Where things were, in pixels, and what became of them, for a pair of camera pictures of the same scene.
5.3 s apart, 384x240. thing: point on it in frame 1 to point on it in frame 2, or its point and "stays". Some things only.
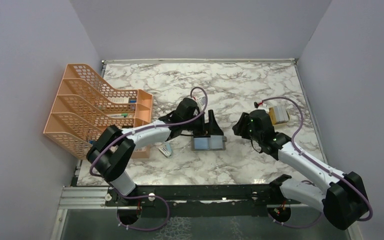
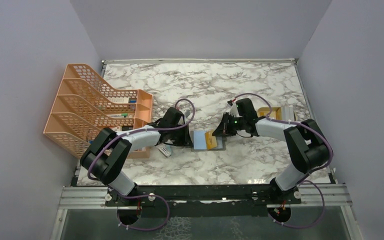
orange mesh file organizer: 85,107 stays
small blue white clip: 167,151 stays
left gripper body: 198,126 to 180,136
